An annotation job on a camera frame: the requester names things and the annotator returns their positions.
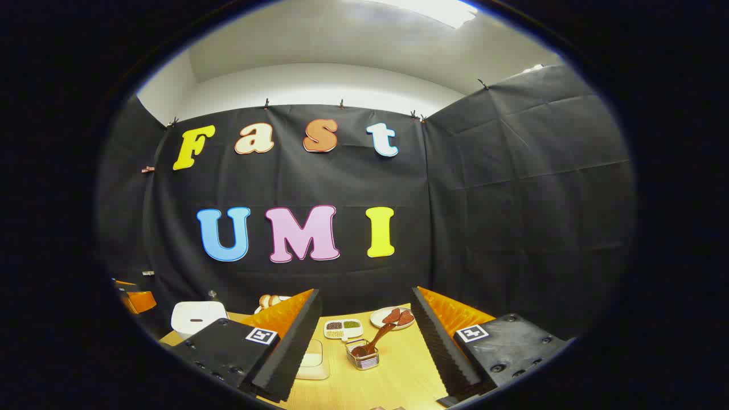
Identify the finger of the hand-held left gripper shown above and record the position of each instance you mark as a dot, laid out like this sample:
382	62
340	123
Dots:
126	286
142	302

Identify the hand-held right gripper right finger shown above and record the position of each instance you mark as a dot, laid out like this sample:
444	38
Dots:
441	353

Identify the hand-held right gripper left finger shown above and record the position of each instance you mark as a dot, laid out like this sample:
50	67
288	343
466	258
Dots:
287	353

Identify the clear rice container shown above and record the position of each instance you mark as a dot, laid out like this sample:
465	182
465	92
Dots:
313	361

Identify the white rice cooker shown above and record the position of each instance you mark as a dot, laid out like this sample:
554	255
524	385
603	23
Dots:
196	319

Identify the brown wooden spoon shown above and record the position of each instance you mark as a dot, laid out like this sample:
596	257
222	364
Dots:
376	339

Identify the red meat piece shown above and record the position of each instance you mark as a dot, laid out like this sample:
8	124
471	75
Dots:
405	318
391	316

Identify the white toaster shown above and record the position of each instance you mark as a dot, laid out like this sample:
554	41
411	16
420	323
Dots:
285	298

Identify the white divided grain dish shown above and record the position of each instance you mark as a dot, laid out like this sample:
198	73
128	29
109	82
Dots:
343	329

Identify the white round plate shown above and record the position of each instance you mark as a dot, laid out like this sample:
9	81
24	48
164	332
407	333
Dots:
379	319

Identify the black backdrop cloth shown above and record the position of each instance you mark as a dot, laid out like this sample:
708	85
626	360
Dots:
484	199

